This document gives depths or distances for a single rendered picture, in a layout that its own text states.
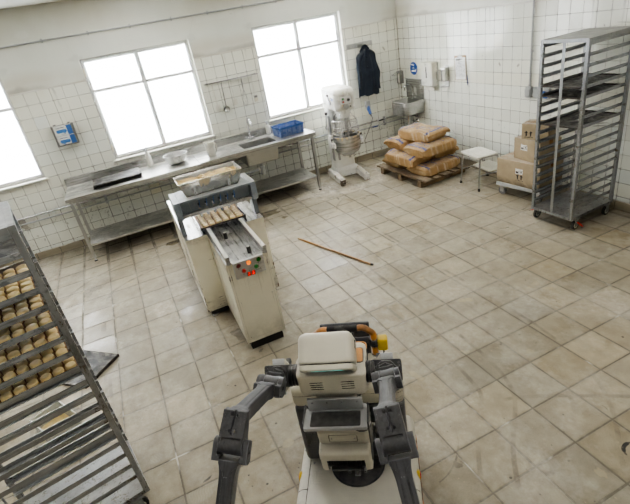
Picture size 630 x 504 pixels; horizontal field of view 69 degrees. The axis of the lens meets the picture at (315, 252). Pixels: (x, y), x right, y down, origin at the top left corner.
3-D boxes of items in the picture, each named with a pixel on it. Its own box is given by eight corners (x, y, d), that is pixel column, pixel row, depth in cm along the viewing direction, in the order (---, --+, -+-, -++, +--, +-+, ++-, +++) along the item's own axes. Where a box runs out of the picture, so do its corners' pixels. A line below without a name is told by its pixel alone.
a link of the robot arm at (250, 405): (248, 414, 132) (215, 409, 134) (245, 461, 132) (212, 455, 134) (287, 374, 176) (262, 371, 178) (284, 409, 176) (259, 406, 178)
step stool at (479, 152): (508, 183, 603) (509, 150, 582) (478, 192, 595) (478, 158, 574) (487, 175, 642) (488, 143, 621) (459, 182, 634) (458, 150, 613)
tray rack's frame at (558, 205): (569, 197, 528) (585, 28, 447) (612, 209, 486) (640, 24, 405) (529, 215, 506) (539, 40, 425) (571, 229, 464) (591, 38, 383)
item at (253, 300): (229, 312, 439) (204, 228, 398) (263, 299, 449) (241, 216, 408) (250, 352, 380) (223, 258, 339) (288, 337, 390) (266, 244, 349)
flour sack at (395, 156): (382, 161, 699) (381, 150, 691) (404, 153, 714) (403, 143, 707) (413, 170, 641) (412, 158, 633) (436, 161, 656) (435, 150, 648)
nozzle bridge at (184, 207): (179, 228, 422) (167, 194, 406) (253, 206, 443) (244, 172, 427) (184, 241, 394) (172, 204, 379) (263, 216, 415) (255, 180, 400)
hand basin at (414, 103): (440, 134, 722) (437, 61, 672) (420, 140, 710) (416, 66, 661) (404, 126, 805) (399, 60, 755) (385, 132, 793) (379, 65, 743)
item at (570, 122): (580, 110, 477) (580, 109, 476) (619, 114, 444) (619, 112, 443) (540, 124, 456) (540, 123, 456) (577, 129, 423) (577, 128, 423)
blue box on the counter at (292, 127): (280, 138, 660) (278, 128, 654) (272, 135, 685) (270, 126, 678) (305, 131, 674) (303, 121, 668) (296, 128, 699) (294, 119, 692)
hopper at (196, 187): (177, 192, 407) (172, 177, 401) (237, 175, 423) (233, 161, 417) (182, 201, 383) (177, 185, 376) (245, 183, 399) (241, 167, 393)
